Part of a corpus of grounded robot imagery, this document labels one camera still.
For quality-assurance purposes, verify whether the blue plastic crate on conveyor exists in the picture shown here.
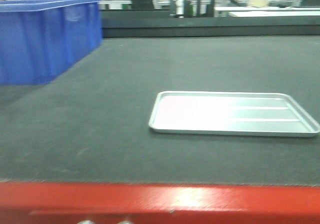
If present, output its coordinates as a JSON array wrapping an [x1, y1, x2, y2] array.
[[0, 0, 103, 85]]

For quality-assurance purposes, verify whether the silver metal tray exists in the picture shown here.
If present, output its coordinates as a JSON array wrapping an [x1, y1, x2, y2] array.
[[148, 91, 320, 137]]

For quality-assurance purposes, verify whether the black conveyor side rail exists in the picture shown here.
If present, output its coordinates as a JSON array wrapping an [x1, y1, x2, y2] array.
[[100, 10, 320, 38]]

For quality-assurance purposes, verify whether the red conveyor frame edge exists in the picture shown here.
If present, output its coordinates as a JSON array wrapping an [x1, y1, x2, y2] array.
[[0, 182, 320, 224]]

